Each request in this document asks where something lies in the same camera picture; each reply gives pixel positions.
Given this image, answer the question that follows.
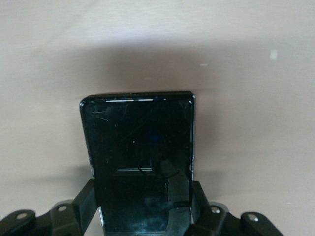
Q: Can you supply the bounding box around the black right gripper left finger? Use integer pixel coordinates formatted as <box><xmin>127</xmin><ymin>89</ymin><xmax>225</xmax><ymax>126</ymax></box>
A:
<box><xmin>0</xmin><ymin>178</ymin><xmax>99</xmax><ymax>236</ymax></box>

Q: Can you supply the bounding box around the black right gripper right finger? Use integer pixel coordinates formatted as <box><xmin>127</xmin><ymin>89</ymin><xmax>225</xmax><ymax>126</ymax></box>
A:
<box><xmin>189</xmin><ymin>180</ymin><xmax>283</xmax><ymax>236</ymax></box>

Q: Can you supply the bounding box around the black smartphone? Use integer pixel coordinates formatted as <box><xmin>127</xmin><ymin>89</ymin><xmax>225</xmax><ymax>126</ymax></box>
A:
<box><xmin>79</xmin><ymin>91</ymin><xmax>197</xmax><ymax>235</ymax></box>

